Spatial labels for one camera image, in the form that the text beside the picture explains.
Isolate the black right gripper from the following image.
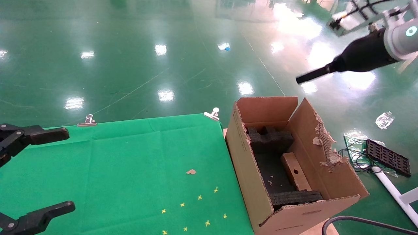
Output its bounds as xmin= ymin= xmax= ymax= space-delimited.
xmin=296 ymin=28 xmax=397 ymax=84

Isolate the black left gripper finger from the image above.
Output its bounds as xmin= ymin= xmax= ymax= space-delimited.
xmin=0 ymin=201 xmax=75 ymax=235
xmin=0 ymin=123 xmax=70 ymax=167

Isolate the small brown cardboard box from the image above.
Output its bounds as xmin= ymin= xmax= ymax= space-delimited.
xmin=281 ymin=152 xmax=312 ymax=192

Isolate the large open cardboard carton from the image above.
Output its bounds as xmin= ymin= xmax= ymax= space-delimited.
xmin=225 ymin=97 xmax=369 ymax=235

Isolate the silver binder clip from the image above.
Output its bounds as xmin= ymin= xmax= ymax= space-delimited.
xmin=203 ymin=107 xmax=220 ymax=121
xmin=77 ymin=114 xmax=97 ymax=127

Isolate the flat clear plastic bag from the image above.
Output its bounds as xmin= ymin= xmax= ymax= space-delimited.
xmin=343 ymin=130 xmax=399 ymax=178

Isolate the crumpled clear plastic wrap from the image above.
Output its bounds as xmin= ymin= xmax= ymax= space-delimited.
xmin=376 ymin=111 xmax=394 ymax=129

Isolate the green table cloth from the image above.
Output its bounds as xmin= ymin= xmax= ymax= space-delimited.
xmin=0 ymin=113 xmax=255 ymax=235

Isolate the black grid tray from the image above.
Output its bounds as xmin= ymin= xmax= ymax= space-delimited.
xmin=365 ymin=139 xmax=411 ymax=178

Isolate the white metal table leg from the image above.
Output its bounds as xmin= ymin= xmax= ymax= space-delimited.
xmin=372 ymin=166 xmax=418 ymax=227

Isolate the grey metal camera bracket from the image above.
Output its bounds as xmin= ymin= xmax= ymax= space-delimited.
xmin=328 ymin=8 xmax=410 ymax=37

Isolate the black braided sleeve cable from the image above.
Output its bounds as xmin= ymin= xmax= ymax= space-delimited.
xmin=340 ymin=0 xmax=395 ymax=20

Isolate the thin black cable bundle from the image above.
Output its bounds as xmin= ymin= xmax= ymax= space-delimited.
xmin=338 ymin=139 xmax=376 ymax=173

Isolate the black smooth arm cable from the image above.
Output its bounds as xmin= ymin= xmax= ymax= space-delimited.
xmin=322 ymin=215 xmax=418 ymax=235

